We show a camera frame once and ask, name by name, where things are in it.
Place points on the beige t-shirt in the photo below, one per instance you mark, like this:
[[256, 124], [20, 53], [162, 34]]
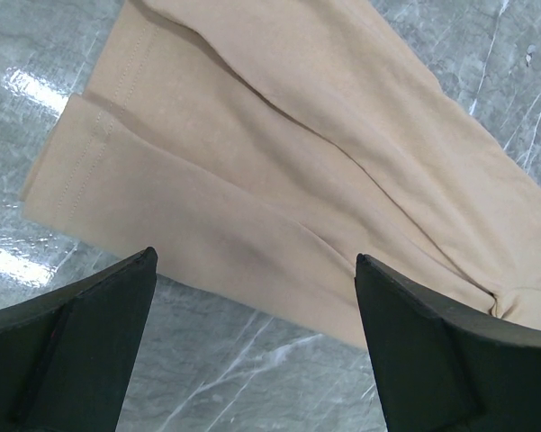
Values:
[[260, 146]]

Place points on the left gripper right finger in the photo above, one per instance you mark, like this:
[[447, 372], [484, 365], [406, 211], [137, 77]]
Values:
[[440, 365]]

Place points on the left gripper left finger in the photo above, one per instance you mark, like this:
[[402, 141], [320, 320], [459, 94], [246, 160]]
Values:
[[66, 356]]

